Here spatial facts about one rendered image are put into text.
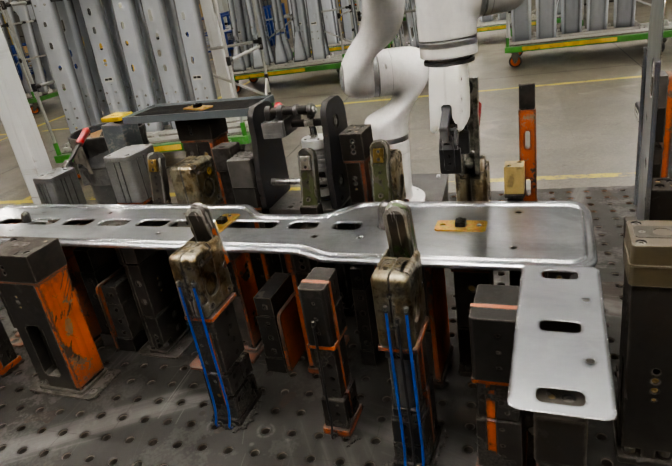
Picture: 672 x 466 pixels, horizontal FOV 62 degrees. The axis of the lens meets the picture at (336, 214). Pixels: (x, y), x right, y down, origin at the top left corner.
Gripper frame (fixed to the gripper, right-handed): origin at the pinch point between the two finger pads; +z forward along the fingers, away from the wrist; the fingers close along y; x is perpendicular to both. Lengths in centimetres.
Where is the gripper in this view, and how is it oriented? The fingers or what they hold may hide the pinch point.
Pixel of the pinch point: (455, 157)
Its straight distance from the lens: 91.8
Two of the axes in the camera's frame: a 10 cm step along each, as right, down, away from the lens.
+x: 9.3, 0.1, -3.7
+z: 1.5, 9.1, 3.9
